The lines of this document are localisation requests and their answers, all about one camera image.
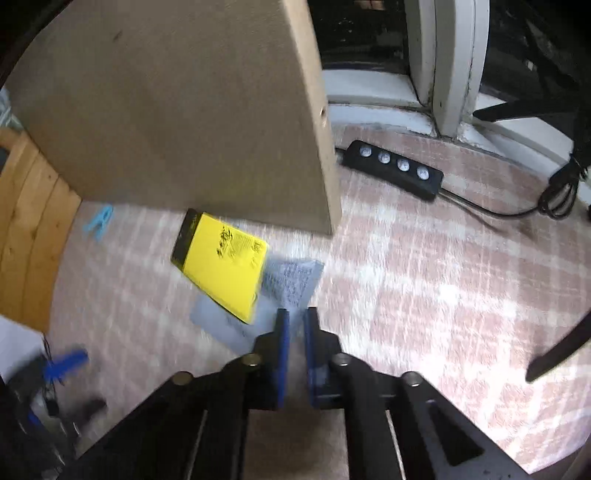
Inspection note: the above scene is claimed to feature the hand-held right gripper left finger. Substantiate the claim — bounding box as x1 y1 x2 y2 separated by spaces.
69 308 291 480

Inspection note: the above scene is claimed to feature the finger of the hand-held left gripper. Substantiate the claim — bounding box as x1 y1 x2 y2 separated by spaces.
75 397 108 419
44 350 89 381

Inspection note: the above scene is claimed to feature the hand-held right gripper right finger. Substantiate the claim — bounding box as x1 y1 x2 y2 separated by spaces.
303 307 532 480

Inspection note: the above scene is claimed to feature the grey paper sheet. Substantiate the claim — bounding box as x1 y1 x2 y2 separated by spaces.
190 258 325 352

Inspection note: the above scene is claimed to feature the yellow and black packet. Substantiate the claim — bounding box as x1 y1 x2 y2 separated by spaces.
170 209 269 325

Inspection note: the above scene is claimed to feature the blue clothespin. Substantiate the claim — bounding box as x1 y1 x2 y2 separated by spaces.
83 205 114 241

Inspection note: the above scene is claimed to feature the pine wood panel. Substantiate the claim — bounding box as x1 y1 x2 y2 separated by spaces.
0 129 83 334

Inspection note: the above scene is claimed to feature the black power strip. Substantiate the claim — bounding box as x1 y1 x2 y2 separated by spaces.
342 139 445 202

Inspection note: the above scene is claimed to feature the black tripod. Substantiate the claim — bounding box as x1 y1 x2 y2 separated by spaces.
471 46 591 384

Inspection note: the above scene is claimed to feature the brown cardboard board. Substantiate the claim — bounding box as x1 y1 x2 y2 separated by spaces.
7 0 343 237

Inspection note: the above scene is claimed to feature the white window frame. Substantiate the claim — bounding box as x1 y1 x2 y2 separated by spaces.
321 0 591 204

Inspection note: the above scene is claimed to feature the black power cable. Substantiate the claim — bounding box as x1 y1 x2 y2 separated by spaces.
436 152 591 220

